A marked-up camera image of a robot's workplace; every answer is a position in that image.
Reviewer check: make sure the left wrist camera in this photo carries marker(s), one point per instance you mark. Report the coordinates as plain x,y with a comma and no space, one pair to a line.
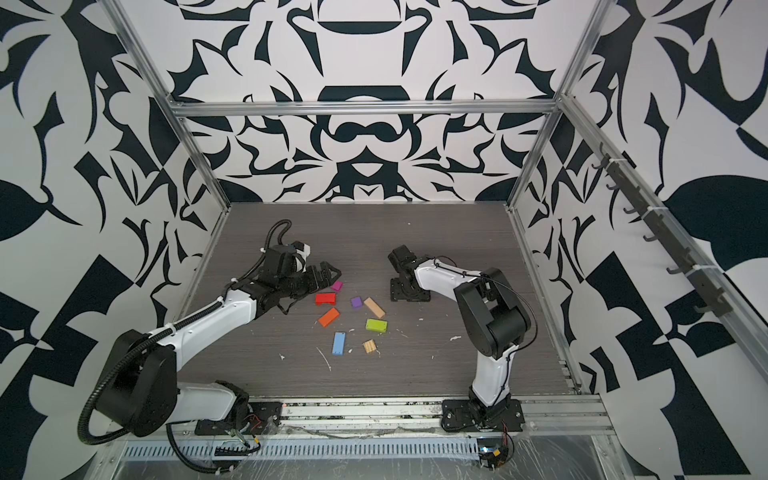
302,250

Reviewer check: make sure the orange rectangular block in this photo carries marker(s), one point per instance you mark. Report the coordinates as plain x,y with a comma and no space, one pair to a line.
329,317

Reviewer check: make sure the light blue block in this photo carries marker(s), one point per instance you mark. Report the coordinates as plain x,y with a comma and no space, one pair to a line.
338,345

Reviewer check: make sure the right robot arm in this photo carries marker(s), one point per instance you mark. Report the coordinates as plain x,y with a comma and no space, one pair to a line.
496,320

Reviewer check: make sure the black wall hook rack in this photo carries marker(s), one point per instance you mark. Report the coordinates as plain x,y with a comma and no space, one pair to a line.
667,231

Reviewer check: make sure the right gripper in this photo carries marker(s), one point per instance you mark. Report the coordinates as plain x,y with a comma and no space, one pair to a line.
396,291

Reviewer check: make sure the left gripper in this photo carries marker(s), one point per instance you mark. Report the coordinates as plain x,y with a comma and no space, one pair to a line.
316,282

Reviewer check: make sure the small natural wood block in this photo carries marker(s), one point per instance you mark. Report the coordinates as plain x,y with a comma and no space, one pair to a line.
370,346

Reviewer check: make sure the white slotted cable duct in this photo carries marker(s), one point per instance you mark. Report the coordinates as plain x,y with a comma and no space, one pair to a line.
336,449

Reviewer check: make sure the red rectangular block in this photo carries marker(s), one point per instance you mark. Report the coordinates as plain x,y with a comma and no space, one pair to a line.
327,298

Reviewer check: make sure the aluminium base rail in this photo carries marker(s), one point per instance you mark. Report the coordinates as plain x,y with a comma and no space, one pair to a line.
374,417

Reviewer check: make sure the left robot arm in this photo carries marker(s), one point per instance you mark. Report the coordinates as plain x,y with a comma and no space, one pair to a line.
139,392

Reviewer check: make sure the green circuit board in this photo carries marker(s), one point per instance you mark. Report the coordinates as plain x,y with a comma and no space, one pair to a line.
493,453

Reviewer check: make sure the lime green block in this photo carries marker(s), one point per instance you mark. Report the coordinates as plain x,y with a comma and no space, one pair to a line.
375,325

